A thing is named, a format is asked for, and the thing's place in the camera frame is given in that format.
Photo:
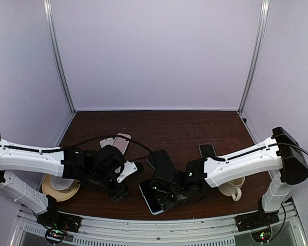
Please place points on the pinkish beige phone case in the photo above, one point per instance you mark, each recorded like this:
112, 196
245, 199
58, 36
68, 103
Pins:
121, 142

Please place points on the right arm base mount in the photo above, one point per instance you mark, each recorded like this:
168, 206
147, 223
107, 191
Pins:
258, 225

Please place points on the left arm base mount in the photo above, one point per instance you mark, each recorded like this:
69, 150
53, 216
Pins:
59, 228

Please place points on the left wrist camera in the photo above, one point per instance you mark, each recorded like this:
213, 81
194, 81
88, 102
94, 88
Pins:
127, 169

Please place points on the light blue phone case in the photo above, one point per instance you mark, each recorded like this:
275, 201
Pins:
149, 202

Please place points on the dark phone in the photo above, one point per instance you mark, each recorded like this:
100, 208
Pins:
161, 163

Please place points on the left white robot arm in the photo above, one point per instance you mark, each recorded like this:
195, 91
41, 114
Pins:
106, 167

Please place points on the right aluminium corner post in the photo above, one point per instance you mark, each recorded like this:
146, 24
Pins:
261, 30

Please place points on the tan saucer plate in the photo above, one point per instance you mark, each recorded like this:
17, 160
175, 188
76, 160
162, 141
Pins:
60, 196

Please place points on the left aluminium corner post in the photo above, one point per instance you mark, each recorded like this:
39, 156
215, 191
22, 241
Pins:
57, 55

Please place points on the cream ribbed mug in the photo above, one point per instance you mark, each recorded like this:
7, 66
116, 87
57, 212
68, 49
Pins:
232, 188

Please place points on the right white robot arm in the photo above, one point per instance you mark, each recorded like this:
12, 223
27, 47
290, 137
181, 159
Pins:
280, 152

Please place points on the white bowl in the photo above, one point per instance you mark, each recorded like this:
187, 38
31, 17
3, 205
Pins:
59, 183

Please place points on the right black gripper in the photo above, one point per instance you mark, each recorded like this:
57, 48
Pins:
167, 204

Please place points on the clear magsafe phone case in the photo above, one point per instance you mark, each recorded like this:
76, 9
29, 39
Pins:
206, 150

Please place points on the aluminium corner post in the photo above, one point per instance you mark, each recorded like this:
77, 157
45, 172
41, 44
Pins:
261, 30
57, 55

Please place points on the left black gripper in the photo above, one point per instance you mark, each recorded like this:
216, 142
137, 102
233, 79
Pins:
118, 192

